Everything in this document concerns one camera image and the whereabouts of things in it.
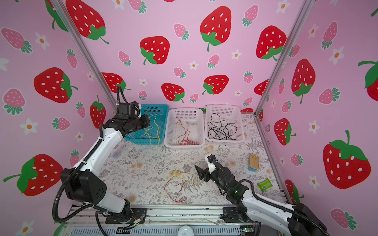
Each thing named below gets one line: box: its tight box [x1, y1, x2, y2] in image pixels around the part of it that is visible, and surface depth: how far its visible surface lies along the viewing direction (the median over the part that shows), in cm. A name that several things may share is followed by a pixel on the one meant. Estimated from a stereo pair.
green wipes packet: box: [256, 177, 274, 193], surface depth 85 cm
